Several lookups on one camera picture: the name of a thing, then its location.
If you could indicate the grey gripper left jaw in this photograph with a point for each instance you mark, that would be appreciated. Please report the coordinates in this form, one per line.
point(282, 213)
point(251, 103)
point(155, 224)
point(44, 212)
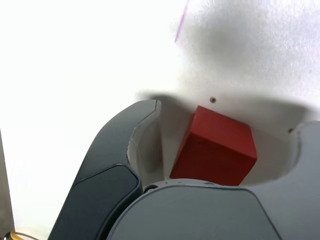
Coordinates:
point(105, 180)

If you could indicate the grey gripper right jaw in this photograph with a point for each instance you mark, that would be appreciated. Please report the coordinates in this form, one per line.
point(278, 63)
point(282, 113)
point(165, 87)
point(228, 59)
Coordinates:
point(200, 215)

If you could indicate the red cube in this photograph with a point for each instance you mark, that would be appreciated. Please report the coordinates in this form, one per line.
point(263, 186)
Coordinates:
point(215, 150)

